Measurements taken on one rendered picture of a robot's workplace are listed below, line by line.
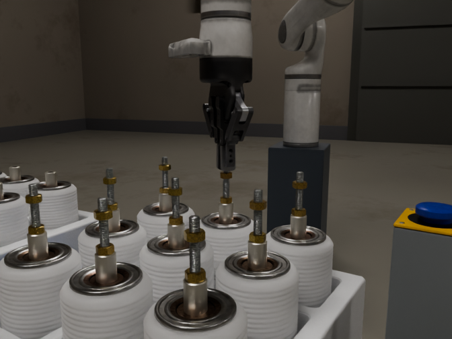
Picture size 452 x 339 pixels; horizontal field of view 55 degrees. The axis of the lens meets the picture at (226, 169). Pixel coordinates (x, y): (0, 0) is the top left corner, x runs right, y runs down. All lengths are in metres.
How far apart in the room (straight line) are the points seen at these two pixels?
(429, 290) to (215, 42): 0.39
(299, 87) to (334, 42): 2.73
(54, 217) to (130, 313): 0.49
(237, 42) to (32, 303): 0.41
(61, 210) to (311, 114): 0.62
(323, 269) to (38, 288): 0.35
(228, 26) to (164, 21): 3.71
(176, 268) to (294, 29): 0.70
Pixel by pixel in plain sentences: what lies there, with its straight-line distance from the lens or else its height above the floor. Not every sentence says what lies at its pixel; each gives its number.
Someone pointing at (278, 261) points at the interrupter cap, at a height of 0.25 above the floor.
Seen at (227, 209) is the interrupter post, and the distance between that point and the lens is 0.65.
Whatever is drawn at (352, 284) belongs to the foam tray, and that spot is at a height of 0.18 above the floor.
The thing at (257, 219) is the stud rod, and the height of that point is 0.31.
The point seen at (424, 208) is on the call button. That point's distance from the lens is 0.49.
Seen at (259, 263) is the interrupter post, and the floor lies 0.26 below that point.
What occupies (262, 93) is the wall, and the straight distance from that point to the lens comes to 3.91.
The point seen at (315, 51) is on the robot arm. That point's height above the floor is 0.54.
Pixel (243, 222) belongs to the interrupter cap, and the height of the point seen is 0.25.
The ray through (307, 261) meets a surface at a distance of 0.57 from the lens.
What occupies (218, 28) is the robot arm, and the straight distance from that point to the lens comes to 0.60.
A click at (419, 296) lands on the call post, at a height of 0.24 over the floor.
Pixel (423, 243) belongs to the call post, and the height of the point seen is 0.30.
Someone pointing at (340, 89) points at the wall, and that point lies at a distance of 3.79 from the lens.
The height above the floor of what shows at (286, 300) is 0.23.
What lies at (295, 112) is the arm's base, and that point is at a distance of 1.10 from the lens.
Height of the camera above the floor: 0.45
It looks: 11 degrees down
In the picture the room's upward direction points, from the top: straight up
